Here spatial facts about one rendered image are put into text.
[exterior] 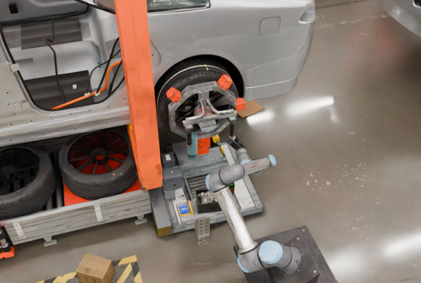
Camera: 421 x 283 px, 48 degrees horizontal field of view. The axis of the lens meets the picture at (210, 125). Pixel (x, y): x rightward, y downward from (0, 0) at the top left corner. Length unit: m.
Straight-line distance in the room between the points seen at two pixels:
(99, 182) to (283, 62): 1.76
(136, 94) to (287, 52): 1.43
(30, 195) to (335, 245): 2.46
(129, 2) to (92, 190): 1.76
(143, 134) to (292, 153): 1.91
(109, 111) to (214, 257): 1.43
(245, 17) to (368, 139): 2.11
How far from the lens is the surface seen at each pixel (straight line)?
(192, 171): 4.25
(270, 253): 3.25
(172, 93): 3.55
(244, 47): 3.70
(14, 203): 3.92
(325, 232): 4.19
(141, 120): 3.16
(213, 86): 3.61
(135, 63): 2.87
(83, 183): 3.86
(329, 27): 6.63
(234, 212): 3.30
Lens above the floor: 3.39
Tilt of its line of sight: 44 degrees down
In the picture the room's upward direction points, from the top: 1 degrees clockwise
